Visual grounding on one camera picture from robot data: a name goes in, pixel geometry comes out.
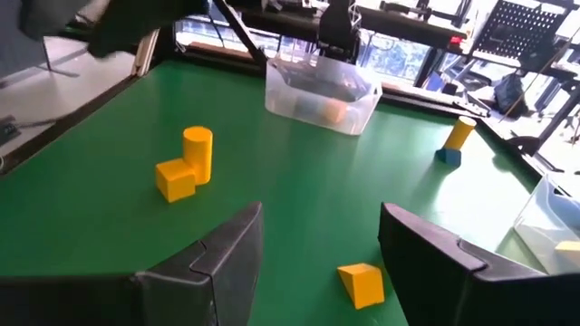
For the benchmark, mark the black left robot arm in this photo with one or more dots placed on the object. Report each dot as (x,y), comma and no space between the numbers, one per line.
(337,27)

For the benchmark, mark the yellow cube block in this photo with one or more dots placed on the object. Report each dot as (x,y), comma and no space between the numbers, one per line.
(174,181)

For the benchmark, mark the yellow cylinder block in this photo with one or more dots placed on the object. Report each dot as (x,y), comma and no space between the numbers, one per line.
(460,133)
(198,154)

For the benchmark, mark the green table mat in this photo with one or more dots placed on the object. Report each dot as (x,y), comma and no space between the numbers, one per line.
(294,190)

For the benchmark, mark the black perforated panel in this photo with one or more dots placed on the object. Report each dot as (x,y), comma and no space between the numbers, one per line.
(516,27)

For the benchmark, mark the blue wedge block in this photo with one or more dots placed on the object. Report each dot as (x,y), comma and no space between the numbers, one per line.
(448,157)

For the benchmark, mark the grey desk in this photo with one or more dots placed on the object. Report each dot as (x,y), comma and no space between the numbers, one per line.
(408,29)

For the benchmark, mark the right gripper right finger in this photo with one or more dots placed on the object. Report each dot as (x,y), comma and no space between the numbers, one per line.
(439,285)

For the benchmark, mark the silver aluminium bracket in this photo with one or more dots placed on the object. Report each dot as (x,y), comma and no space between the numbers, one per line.
(146,52)

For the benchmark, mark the yellow wedge block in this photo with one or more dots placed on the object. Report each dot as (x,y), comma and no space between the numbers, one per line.
(362,285)
(335,113)

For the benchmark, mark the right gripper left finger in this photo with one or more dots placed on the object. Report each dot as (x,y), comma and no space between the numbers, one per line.
(217,285)

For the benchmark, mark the black aluminium rig frame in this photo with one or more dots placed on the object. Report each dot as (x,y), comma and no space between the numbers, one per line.
(68,123)

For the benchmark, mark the clear plastic bin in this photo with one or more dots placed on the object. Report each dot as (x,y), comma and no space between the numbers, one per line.
(281,102)
(539,226)

